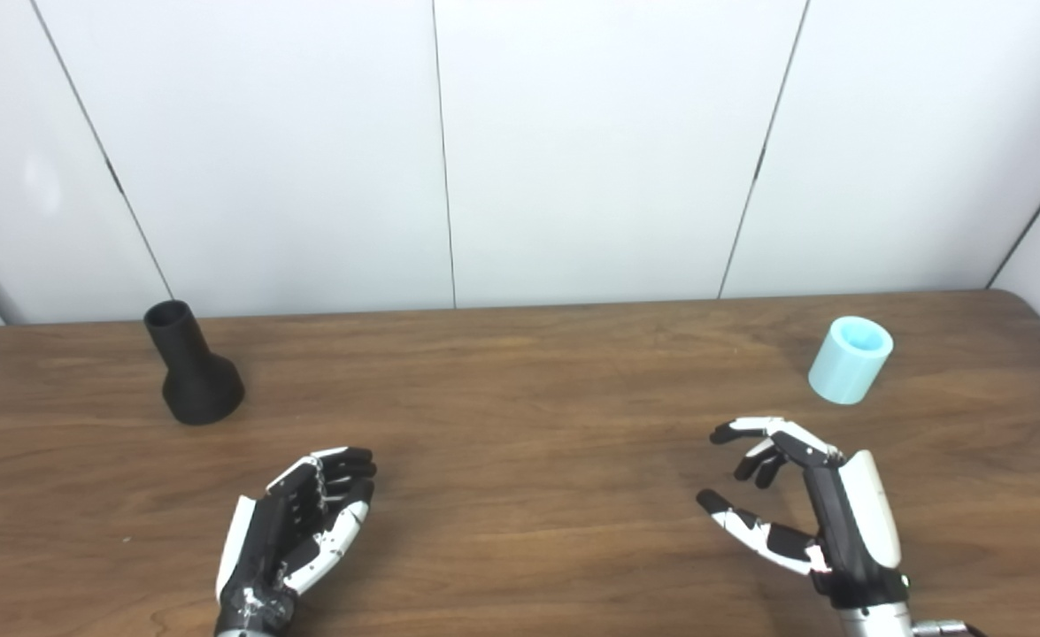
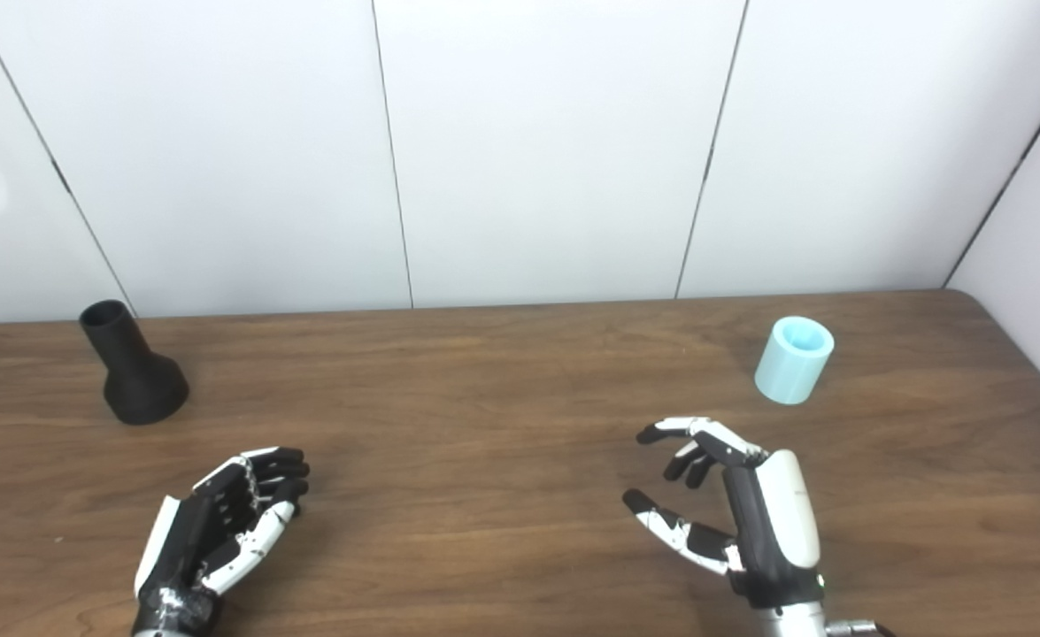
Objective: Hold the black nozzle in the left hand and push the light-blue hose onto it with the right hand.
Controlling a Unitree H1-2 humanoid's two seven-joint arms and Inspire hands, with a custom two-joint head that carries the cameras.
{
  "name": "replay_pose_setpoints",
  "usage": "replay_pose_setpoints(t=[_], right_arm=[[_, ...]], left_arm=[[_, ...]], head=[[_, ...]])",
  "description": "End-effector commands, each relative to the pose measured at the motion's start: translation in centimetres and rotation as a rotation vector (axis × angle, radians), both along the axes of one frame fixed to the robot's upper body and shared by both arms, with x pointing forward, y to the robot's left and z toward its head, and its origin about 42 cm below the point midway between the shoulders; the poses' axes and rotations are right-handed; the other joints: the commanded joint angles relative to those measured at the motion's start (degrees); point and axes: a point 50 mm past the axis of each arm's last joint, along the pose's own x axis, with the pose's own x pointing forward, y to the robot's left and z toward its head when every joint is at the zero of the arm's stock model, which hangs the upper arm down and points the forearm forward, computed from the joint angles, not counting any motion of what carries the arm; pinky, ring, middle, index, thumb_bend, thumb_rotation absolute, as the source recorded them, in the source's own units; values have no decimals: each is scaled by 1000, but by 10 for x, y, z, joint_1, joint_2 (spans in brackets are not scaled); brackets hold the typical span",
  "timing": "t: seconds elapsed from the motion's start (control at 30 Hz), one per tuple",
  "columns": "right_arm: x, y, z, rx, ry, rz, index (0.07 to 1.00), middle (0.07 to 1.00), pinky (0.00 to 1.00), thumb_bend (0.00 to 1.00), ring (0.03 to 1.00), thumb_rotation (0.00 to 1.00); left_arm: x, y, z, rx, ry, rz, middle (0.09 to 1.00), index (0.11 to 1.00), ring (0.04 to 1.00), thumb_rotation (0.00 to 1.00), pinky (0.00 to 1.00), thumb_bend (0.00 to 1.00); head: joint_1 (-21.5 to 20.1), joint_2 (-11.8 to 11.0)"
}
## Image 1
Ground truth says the light-blue short hose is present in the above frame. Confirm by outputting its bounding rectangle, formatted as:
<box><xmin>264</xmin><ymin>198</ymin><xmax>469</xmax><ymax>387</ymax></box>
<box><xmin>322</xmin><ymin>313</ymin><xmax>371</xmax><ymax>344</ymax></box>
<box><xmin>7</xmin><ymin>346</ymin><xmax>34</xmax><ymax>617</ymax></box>
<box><xmin>808</xmin><ymin>316</ymin><xmax>895</xmax><ymax>406</ymax></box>

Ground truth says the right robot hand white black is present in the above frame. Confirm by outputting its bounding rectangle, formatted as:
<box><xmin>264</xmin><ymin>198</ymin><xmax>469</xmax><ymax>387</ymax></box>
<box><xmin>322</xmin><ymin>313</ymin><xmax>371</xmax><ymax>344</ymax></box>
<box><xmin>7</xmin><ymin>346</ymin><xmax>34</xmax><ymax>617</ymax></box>
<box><xmin>697</xmin><ymin>416</ymin><xmax>915</xmax><ymax>637</ymax></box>

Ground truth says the black funnel-shaped nozzle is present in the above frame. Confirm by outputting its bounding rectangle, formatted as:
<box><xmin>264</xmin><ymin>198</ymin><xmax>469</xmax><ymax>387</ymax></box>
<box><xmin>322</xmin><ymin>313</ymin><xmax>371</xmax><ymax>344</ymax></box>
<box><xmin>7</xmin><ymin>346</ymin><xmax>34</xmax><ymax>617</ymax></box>
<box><xmin>143</xmin><ymin>300</ymin><xmax>246</xmax><ymax>426</ymax></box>

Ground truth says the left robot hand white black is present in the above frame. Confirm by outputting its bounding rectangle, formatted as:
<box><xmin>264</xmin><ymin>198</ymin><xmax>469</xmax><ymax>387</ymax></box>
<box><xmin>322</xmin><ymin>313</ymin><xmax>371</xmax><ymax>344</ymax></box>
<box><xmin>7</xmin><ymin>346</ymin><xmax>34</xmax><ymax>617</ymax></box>
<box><xmin>214</xmin><ymin>447</ymin><xmax>378</xmax><ymax>637</ymax></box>

